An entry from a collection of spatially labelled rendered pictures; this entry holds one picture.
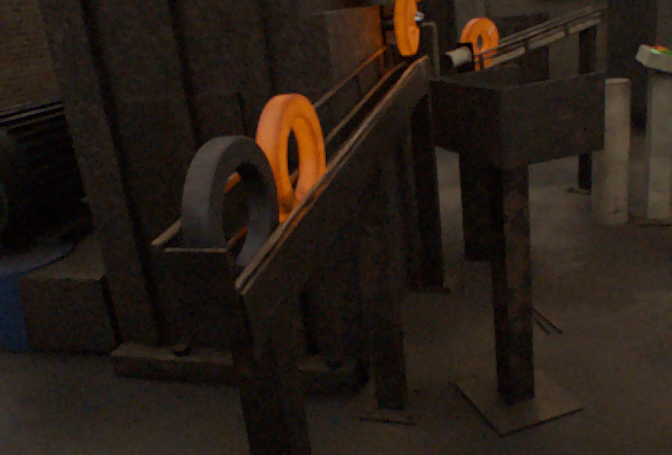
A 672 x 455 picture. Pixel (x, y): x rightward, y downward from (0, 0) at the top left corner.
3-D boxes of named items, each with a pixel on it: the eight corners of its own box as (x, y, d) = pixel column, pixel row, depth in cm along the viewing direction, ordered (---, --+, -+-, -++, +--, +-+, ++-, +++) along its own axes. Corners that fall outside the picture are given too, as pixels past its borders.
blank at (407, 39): (391, 28, 157) (404, 27, 155) (397, -18, 163) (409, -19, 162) (404, 66, 170) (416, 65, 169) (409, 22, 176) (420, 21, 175)
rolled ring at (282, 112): (327, 217, 98) (308, 217, 99) (323, 101, 97) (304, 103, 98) (280, 228, 80) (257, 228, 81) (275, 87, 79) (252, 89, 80)
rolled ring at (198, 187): (263, 116, 77) (240, 118, 78) (191, 173, 61) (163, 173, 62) (290, 245, 84) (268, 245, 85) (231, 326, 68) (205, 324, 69)
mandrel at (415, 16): (364, 29, 172) (361, 37, 169) (361, 14, 170) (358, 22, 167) (425, 22, 167) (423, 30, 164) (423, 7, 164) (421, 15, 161)
